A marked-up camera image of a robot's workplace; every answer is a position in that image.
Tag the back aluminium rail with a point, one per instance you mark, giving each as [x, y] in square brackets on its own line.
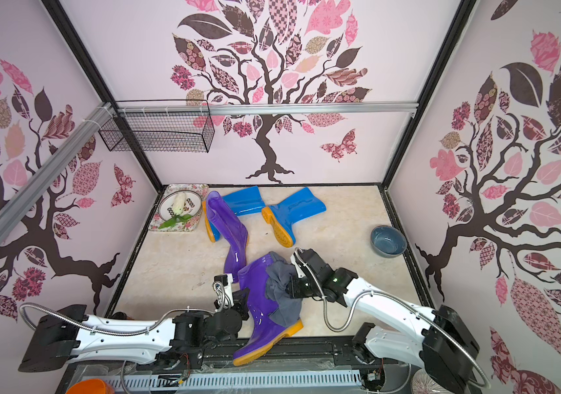
[270, 109]

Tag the grey-blue bowl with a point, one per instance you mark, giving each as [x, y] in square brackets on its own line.
[388, 242]

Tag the orange round object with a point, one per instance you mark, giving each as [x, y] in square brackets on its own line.
[91, 386]

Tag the white slotted cable duct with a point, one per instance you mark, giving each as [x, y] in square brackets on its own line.
[241, 381]

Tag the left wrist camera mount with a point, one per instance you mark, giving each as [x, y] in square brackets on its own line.
[222, 285]

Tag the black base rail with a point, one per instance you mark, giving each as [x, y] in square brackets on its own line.
[289, 354]

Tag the black wire basket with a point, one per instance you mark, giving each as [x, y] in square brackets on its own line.
[173, 125]

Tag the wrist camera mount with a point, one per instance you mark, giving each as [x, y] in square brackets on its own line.
[296, 260]
[222, 285]

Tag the grey cloth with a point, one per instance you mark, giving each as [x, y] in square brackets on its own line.
[280, 274]

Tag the purple boot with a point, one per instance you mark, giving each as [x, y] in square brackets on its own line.
[266, 333]
[222, 217]

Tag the blue boot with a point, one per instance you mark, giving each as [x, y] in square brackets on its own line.
[293, 209]
[242, 202]

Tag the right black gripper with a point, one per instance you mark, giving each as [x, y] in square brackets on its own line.
[303, 284]

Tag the floral square tray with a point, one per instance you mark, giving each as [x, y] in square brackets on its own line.
[201, 189]

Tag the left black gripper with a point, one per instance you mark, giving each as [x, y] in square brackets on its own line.
[241, 303]

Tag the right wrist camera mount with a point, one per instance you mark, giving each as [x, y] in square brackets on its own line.
[296, 260]

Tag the white patterned plate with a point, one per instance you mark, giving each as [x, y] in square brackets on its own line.
[194, 197]

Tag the round wire fan guard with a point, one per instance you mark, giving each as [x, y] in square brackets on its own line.
[422, 383]

